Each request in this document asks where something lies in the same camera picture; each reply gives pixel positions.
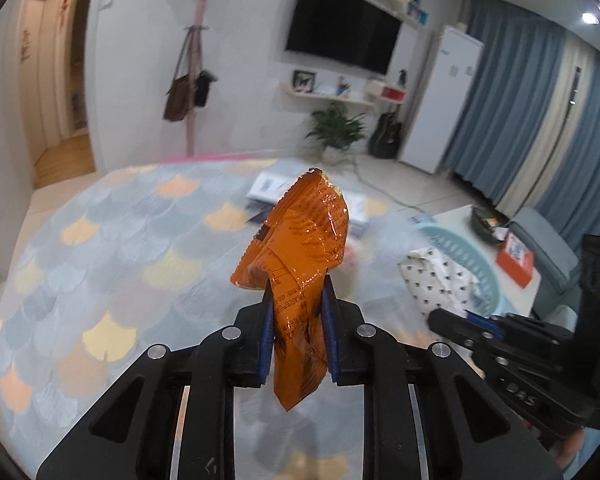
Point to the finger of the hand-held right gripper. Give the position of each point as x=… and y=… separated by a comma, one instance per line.
x=455, y=327
x=485, y=321

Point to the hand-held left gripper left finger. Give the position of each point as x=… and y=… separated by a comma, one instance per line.
x=266, y=330

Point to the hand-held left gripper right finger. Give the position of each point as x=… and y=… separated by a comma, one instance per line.
x=330, y=330

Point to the polka dot paper bag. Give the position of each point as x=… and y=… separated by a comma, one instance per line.
x=430, y=275

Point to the teal plastic basket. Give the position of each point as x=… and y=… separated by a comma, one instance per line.
x=460, y=240

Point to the orange snack wrapper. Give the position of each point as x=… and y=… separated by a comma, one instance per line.
x=300, y=230

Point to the person's right hand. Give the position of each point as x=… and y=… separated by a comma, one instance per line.
x=572, y=452

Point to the orange box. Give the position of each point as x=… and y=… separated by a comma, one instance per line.
x=515, y=260

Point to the dark bowl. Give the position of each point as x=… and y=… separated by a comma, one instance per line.
x=487, y=225

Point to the grey-blue sofa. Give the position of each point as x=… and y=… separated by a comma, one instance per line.
x=550, y=240

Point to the white coffee table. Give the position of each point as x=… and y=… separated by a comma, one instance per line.
x=452, y=217

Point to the blue carton box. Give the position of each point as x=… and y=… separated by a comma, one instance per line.
x=357, y=210

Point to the black guitar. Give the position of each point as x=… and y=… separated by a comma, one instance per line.
x=385, y=137

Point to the green potted plant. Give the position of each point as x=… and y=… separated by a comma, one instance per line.
x=337, y=127

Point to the beige curtain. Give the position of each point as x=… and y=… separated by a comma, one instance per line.
x=577, y=140

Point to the white curved low shelf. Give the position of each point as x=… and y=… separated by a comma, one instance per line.
x=325, y=97

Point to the red and white box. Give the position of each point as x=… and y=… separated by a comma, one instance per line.
x=387, y=92

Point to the small shelf figurines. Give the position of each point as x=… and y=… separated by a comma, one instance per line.
x=344, y=86

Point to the brown tote bag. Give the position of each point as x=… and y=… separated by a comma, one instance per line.
x=177, y=100

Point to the small black bag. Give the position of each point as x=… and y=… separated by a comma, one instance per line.
x=203, y=90

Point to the pink coat rack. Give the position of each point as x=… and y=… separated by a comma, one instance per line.
x=196, y=85

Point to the small black item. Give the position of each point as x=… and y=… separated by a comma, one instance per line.
x=402, y=77

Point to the white door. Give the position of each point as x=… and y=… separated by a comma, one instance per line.
x=0, y=185

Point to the blue cube shelf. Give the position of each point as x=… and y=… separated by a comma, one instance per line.
x=417, y=12

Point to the ceiling light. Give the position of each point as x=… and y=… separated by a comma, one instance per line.
x=590, y=18

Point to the red hanging ornament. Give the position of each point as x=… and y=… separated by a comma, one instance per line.
x=66, y=5

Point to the butterfly picture frame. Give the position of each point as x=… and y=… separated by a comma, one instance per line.
x=304, y=82

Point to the black wall television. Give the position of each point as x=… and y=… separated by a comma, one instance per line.
x=342, y=25

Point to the white light switch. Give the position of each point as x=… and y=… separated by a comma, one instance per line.
x=106, y=3

